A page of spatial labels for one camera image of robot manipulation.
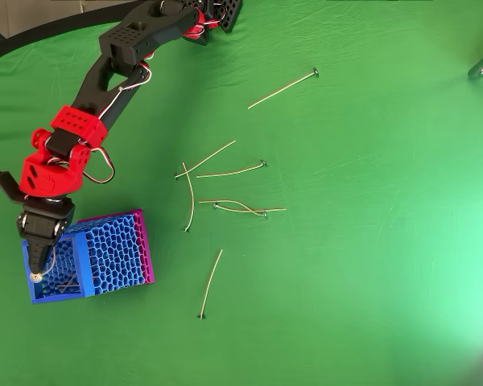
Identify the black perforated arm base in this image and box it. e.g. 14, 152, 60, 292
203, 0, 243, 45

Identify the blue and magenta lattice basket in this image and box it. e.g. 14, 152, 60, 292
20, 207, 155, 305

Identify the curved vertical thin stick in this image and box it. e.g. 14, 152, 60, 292
181, 161, 196, 233

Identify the green table cloth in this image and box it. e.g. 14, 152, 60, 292
0, 0, 483, 386

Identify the black gripper camera mount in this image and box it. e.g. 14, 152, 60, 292
0, 168, 28, 203

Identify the white red wrist cable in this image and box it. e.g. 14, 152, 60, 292
82, 146, 116, 185

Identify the white red forearm cable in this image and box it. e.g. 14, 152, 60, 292
98, 66, 153, 120

